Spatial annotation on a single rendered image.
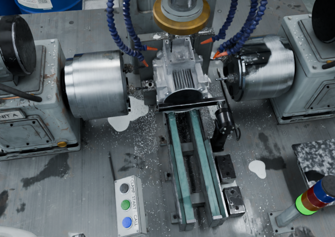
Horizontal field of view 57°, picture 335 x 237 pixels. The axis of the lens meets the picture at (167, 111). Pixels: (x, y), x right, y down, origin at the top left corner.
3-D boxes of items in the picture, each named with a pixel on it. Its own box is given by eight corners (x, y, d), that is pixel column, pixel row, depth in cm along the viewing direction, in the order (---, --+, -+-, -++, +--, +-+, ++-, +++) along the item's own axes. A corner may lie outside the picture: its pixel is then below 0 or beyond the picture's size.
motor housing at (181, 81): (152, 78, 134) (151, 47, 118) (195, 73, 136) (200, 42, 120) (158, 117, 124) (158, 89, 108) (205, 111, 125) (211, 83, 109)
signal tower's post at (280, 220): (266, 212, 116) (312, 172, 81) (287, 209, 117) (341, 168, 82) (273, 234, 112) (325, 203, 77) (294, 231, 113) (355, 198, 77)
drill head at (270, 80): (201, 68, 138) (208, 26, 117) (289, 59, 141) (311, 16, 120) (214, 116, 125) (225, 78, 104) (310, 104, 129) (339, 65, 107)
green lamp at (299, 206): (292, 197, 96) (297, 192, 93) (310, 194, 97) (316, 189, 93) (299, 216, 93) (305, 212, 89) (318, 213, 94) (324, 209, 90)
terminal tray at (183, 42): (162, 52, 121) (162, 39, 115) (188, 50, 122) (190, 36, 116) (166, 76, 115) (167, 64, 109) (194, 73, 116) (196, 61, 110)
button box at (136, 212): (121, 184, 100) (113, 180, 96) (141, 178, 99) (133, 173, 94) (125, 240, 92) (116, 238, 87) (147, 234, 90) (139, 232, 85)
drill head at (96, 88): (49, 85, 132) (27, 44, 111) (134, 76, 135) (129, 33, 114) (46, 137, 119) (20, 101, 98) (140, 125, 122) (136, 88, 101)
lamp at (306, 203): (297, 192, 93) (303, 187, 89) (316, 189, 93) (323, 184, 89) (305, 212, 89) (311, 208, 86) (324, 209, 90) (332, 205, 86)
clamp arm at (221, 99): (223, 98, 119) (157, 106, 117) (224, 94, 117) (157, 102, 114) (225, 106, 117) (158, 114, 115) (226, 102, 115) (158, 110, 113)
